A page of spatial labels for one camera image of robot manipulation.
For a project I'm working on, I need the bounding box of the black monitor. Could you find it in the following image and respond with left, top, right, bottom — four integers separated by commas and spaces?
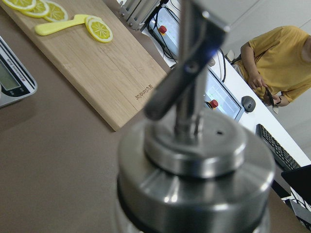
281, 165, 311, 205

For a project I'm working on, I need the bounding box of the person in yellow shirt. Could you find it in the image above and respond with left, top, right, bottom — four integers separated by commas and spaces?
234, 26, 311, 107

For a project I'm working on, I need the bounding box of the teach pendant near bottle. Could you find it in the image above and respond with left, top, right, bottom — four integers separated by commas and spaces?
147, 7, 179, 61

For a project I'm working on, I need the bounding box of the aluminium frame post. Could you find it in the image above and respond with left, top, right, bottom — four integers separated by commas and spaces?
120, 0, 169, 31

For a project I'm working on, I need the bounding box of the silver kitchen scale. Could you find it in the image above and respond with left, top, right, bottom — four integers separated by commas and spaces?
0, 38, 38, 107

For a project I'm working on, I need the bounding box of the black computer mouse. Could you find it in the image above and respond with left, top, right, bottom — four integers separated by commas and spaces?
241, 96, 256, 113

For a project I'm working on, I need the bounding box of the yellow plastic knife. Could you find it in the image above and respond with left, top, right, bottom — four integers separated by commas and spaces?
35, 14, 89, 36

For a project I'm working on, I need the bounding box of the black keyboard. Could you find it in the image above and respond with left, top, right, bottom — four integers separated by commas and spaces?
256, 124, 301, 171

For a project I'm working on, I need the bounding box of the lemon slice near handle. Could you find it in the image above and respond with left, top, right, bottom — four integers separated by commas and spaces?
85, 16, 113, 43

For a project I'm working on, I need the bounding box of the wooden cutting board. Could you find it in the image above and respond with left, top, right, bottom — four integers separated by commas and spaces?
1, 0, 166, 131

